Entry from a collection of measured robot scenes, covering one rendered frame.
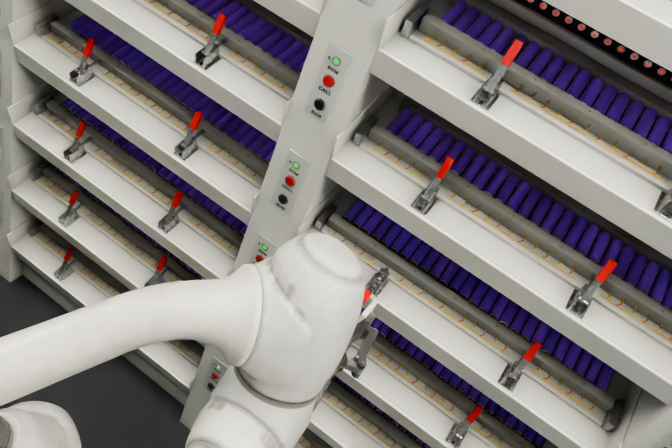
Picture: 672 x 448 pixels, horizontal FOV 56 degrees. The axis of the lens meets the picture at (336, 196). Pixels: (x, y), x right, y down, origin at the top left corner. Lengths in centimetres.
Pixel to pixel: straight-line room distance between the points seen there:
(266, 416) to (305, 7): 55
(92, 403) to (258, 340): 117
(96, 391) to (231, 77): 97
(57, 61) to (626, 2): 104
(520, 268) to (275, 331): 48
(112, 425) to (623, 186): 130
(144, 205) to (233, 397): 75
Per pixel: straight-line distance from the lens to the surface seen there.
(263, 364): 64
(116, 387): 178
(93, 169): 146
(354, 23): 91
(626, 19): 81
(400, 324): 112
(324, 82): 95
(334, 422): 143
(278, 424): 70
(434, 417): 127
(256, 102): 106
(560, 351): 117
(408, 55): 91
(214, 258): 132
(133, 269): 154
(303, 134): 101
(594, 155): 90
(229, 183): 119
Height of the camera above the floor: 154
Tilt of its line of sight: 38 degrees down
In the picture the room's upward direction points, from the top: 25 degrees clockwise
